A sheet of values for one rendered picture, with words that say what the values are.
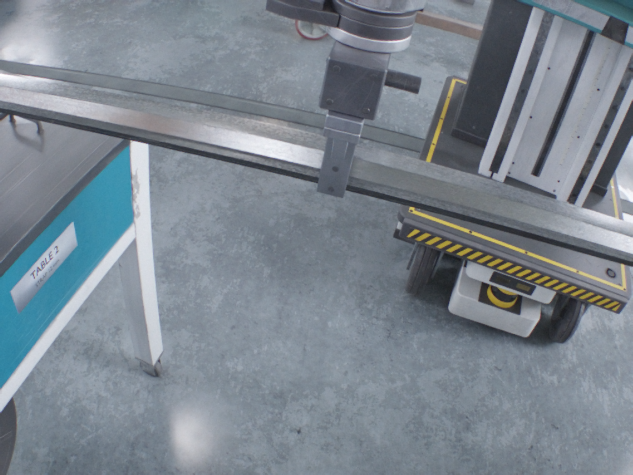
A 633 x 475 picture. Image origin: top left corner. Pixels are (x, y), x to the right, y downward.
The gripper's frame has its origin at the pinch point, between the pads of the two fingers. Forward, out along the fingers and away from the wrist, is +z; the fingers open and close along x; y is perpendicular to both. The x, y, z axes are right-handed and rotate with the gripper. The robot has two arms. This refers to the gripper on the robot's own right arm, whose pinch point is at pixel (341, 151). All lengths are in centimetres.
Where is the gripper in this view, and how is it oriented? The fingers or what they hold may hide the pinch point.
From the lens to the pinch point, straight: 58.5
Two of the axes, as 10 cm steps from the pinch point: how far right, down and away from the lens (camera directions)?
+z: -1.7, 7.3, 6.7
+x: 1.7, -6.4, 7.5
